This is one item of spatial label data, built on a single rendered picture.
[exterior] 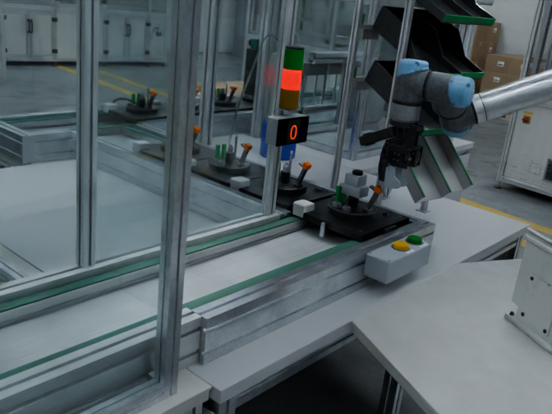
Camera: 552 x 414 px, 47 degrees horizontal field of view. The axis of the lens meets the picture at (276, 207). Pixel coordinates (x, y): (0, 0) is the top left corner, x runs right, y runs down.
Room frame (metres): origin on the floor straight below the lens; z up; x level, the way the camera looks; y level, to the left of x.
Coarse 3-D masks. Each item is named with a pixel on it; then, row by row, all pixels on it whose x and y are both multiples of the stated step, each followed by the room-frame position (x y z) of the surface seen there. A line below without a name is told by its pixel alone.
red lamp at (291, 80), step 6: (288, 72) 1.63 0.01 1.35; (294, 72) 1.63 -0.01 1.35; (300, 72) 1.64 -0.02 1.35; (282, 78) 1.64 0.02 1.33; (288, 78) 1.63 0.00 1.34; (294, 78) 1.63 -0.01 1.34; (300, 78) 1.64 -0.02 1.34; (282, 84) 1.64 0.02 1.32; (288, 84) 1.63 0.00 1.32; (294, 84) 1.63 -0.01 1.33; (300, 84) 1.64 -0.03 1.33
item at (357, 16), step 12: (360, 0) 2.00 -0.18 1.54; (408, 0) 1.90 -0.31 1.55; (360, 12) 2.00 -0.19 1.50; (408, 12) 1.89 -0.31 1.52; (360, 24) 2.01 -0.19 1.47; (408, 24) 1.89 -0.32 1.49; (456, 24) 2.15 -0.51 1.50; (408, 36) 1.90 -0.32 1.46; (348, 60) 2.00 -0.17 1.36; (396, 60) 1.90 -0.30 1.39; (348, 72) 2.00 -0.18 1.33; (396, 72) 1.90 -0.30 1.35; (348, 84) 2.00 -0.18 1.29; (348, 96) 2.01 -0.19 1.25; (348, 108) 2.01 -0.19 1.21; (336, 144) 2.01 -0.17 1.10; (336, 156) 2.01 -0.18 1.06; (336, 168) 2.00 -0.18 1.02; (336, 180) 2.00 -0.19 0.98
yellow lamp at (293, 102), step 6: (282, 90) 1.64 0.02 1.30; (288, 90) 1.63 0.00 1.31; (294, 90) 1.63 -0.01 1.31; (282, 96) 1.63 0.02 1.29; (288, 96) 1.63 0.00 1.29; (294, 96) 1.63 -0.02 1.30; (282, 102) 1.63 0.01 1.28; (288, 102) 1.63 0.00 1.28; (294, 102) 1.63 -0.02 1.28; (288, 108) 1.63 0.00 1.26; (294, 108) 1.63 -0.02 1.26
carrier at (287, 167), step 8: (280, 168) 1.92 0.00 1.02; (288, 168) 1.88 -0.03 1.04; (280, 176) 1.88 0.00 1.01; (288, 176) 1.87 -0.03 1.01; (280, 184) 1.83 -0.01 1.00; (288, 184) 1.86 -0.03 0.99; (296, 184) 1.84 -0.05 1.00; (304, 184) 1.88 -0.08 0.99; (312, 184) 1.96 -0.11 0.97; (280, 192) 1.81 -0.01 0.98; (288, 192) 1.82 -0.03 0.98; (296, 192) 1.82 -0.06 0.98; (304, 192) 1.85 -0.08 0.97; (312, 192) 1.87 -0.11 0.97; (320, 192) 1.88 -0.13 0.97; (328, 192) 1.89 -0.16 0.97; (280, 200) 1.76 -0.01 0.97; (288, 200) 1.77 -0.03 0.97; (296, 200) 1.77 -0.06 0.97; (312, 200) 1.80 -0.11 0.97; (288, 208) 1.72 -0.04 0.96
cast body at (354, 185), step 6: (348, 174) 1.71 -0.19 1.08; (354, 174) 1.71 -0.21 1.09; (360, 174) 1.71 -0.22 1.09; (348, 180) 1.71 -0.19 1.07; (354, 180) 1.70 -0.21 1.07; (360, 180) 1.70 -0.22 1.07; (342, 186) 1.72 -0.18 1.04; (348, 186) 1.71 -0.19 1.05; (354, 186) 1.70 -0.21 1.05; (360, 186) 1.70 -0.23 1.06; (366, 186) 1.71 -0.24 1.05; (342, 192) 1.72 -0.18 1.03; (348, 192) 1.71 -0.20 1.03; (354, 192) 1.70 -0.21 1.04; (360, 192) 1.69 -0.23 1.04; (366, 192) 1.71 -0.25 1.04; (360, 198) 1.69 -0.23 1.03
